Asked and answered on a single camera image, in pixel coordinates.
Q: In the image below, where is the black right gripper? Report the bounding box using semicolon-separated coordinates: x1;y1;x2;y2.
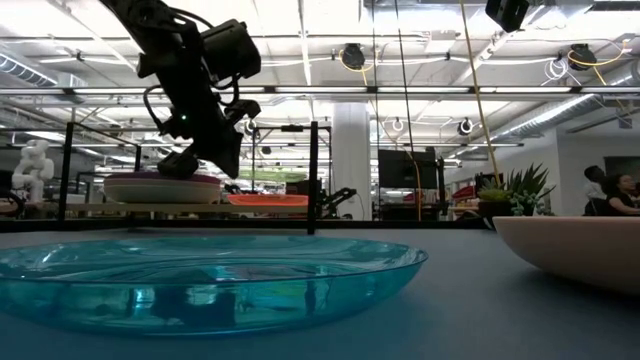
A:
485;0;530;34

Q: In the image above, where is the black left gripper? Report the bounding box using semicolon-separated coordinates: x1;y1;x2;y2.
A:
157;97;245;180

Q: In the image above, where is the cream plate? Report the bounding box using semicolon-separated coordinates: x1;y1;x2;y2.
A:
103;178;223;195

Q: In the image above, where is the purple plate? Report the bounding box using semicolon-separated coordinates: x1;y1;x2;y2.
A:
105;171;222;185

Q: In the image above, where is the orange transparent plate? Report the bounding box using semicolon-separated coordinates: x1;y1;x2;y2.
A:
227;193;310;208

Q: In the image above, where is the blue transparent plate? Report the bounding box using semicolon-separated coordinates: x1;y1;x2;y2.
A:
0;234;430;338

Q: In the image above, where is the cream bowl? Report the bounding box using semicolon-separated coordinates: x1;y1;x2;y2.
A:
492;215;640;297

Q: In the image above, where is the white building column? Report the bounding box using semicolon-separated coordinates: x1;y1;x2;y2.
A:
331;102;373;217

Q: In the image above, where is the white robot figure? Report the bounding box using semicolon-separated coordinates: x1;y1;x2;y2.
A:
10;138;56;204

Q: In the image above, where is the potted succulent plant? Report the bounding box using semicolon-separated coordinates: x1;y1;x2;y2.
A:
476;163;558;231

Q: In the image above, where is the black monitor screen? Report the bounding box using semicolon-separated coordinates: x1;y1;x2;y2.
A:
377;148;439;190

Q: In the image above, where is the person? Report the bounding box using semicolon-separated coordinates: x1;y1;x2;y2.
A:
601;172;640;218
582;164;608;217

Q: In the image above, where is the wooden shelf black frame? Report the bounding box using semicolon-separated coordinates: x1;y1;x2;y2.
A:
57;121;320;236

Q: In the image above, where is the background black rig frame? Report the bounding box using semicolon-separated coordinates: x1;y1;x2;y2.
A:
251;123;333;217

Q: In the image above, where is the black hanging cable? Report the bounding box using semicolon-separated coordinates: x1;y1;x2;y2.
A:
393;0;422;221

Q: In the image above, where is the yellow hanging cord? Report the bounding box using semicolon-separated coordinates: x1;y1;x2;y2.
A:
458;0;502;184

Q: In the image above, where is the silver ventilation duct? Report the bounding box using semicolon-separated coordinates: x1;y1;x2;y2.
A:
499;64;640;141
0;52;87;104

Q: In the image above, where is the long ceiling light rail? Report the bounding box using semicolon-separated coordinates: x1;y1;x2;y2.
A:
0;86;640;97

